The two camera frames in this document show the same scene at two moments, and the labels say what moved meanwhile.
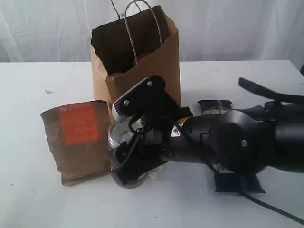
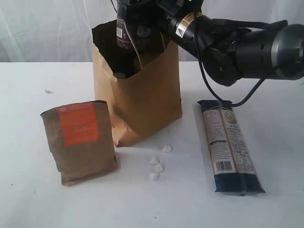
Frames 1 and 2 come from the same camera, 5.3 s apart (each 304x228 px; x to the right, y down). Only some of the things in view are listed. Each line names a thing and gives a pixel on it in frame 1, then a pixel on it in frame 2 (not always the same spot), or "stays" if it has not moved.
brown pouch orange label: (79, 138) stays
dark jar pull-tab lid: (118, 131) -> (122, 36)
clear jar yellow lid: (120, 62) -> (120, 75)
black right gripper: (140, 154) -> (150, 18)
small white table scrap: (48, 91) stays
